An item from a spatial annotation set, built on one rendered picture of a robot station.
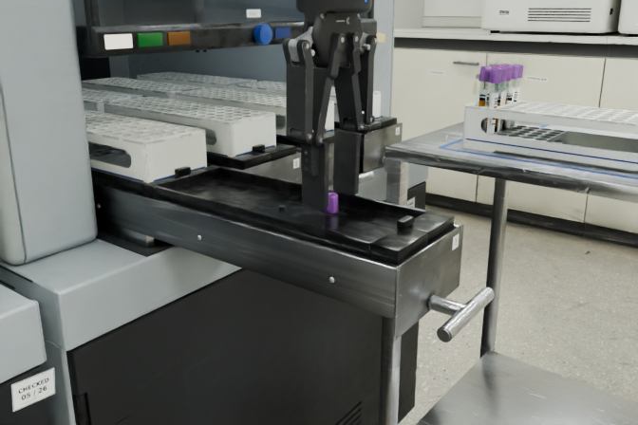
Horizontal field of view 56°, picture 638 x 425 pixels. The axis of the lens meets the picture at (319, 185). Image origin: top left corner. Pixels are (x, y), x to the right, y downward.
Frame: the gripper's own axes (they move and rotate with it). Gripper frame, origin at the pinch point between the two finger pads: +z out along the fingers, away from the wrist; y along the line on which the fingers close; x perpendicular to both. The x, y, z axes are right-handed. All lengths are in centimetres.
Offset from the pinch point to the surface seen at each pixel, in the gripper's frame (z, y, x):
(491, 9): -14, -227, -72
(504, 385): 57, -56, 4
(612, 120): -3.6, -30.1, 21.5
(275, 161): 4.6, -12.5, -18.6
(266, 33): -12.9, -17.1, -24.1
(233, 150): 2.6, -7.7, -22.4
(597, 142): 1.4, -39.6, 18.2
